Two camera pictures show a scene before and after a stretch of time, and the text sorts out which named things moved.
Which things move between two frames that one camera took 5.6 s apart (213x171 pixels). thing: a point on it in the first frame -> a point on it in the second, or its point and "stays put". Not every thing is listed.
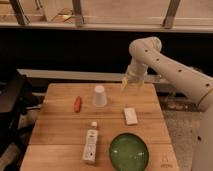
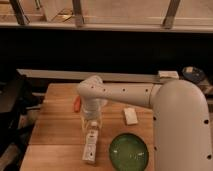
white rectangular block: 131,116 stays put
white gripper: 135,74 -> 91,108
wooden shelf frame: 194,16 stays put
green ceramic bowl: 128,152 stays put
